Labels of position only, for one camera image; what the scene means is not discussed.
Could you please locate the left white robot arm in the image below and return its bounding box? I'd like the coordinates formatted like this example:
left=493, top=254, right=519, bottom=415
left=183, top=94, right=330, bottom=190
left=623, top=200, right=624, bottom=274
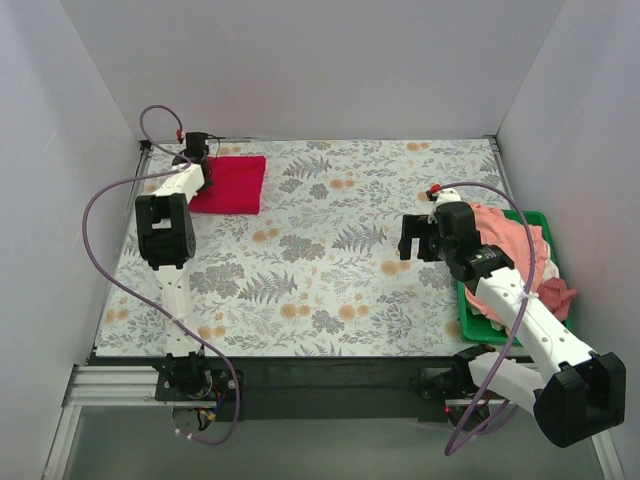
left=135, top=132, right=211, bottom=360

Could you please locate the green plastic bin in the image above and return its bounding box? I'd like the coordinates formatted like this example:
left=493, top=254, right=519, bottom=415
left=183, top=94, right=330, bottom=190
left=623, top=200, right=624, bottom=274
left=458, top=210, right=570, bottom=344

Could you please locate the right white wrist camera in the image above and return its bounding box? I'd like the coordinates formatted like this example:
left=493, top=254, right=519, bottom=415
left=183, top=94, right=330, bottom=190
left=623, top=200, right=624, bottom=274
left=427, top=184, right=461, bottom=211

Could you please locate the floral patterned table mat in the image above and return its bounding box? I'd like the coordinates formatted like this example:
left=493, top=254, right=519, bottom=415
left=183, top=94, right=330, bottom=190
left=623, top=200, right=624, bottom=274
left=94, top=139, right=514, bottom=358

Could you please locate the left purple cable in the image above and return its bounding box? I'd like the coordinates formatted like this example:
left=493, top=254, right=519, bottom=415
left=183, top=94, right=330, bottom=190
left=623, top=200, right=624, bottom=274
left=82, top=104, right=242, bottom=446

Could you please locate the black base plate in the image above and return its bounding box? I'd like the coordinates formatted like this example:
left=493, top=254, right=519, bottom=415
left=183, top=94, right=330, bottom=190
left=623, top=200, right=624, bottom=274
left=153, top=356, right=471, bottom=422

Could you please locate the dusty rose t-shirt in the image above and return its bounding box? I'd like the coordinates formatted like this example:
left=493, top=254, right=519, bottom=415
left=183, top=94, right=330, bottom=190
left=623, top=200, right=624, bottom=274
left=537, top=277, right=578, bottom=322

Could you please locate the magenta red t-shirt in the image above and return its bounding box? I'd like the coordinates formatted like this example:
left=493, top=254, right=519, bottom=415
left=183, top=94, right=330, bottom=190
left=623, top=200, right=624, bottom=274
left=189, top=156, right=267, bottom=215

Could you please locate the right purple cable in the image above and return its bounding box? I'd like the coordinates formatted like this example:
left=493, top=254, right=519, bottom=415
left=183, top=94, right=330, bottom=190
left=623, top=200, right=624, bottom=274
left=438, top=182, right=537, bottom=457

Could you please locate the purple cable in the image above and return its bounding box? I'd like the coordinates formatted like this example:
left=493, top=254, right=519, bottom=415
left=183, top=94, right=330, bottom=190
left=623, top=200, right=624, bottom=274
left=438, top=182, right=537, bottom=457
left=82, top=104, right=242, bottom=446

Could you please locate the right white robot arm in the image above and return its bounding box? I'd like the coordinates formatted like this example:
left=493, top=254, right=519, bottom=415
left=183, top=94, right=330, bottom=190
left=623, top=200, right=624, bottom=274
left=398, top=201, right=626, bottom=448

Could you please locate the salmon pink t-shirt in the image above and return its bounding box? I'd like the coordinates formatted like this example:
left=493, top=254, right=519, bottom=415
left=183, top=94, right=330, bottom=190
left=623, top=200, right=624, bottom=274
left=465, top=203, right=548, bottom=331

